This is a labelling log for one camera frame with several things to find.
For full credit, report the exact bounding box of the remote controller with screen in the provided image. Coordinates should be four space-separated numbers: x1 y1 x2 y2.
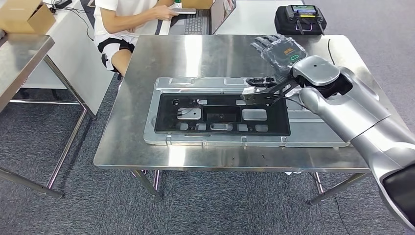
287 4 326 36

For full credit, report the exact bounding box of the small black device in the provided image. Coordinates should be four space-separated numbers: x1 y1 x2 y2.
48 0 72 10

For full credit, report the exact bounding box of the stainless steel workbench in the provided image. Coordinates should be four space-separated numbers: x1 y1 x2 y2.
93 34 415 206

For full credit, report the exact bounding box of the stainless steel table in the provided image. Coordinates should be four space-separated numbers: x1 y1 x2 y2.
0 32 97 200

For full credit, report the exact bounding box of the black floor cable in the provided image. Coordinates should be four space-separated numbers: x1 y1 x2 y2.
333 194 352 235

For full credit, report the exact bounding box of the person's right hand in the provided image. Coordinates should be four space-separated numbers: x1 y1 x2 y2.
152 4 180 21

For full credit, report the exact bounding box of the black desk cable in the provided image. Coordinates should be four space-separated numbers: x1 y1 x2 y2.
48 6 94 41

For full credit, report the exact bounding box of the small cardboard box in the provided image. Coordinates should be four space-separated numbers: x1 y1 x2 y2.
181 0 215 10

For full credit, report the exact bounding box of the white desk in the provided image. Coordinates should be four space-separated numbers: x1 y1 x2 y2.
159 0 305 36
19 0 114 116

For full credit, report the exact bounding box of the black carry case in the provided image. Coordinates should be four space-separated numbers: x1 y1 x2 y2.
274 4 328 36

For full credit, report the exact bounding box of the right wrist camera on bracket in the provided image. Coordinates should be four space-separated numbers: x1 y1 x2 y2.
240 77 300 107

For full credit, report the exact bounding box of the large cardboard box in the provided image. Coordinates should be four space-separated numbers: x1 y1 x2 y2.
0 0 56 35

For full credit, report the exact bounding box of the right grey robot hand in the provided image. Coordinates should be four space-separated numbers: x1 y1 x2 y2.
245 33 308 89

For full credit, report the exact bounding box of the person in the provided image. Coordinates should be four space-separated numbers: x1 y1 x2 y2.
93 0 181 82

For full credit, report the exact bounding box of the black plastic panel part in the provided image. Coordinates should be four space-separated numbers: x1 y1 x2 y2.
154 93 292 137

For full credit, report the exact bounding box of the grey laptop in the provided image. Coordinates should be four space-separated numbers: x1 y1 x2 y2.
168 0 237 36

